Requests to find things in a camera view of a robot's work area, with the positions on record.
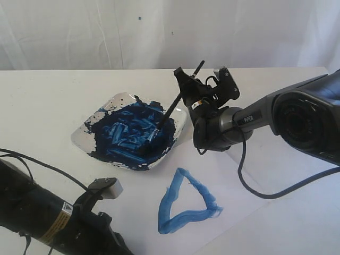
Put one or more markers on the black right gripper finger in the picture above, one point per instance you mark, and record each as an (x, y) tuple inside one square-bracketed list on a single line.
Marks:
[(187, 90), (182, 77)]

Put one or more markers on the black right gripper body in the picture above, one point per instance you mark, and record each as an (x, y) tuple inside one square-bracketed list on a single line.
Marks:
[(204, 93)]

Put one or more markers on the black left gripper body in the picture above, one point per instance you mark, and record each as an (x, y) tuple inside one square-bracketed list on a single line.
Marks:
[(75, 233)]

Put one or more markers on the black paintbrush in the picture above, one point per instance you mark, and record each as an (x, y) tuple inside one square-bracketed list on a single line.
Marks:
[(167, 114)]

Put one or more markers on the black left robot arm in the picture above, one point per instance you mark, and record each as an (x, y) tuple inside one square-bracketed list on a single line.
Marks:
[(36, 213)]

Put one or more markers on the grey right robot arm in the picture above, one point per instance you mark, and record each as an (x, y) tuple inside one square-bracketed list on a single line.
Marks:
[(305, 115)]

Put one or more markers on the white square plate blue paint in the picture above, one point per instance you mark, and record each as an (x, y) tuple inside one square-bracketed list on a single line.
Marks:
[(114, 133)]

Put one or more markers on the blue paint stroke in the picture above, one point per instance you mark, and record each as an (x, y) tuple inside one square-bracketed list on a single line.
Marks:
[(168, 224)]

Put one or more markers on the white paper sheet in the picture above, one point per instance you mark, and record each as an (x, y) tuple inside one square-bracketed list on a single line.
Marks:
[(135, 211)]

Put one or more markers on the white backdrop curtain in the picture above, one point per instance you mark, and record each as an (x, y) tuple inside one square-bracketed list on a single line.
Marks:
[(56, 35)]

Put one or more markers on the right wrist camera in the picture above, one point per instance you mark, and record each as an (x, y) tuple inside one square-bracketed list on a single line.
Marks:
[(226, 88)]

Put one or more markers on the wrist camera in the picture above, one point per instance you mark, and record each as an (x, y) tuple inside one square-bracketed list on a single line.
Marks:
[(226, 88), (109, 187)]

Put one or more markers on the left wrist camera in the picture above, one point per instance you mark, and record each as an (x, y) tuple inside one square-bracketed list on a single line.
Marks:
[(109, 187)]

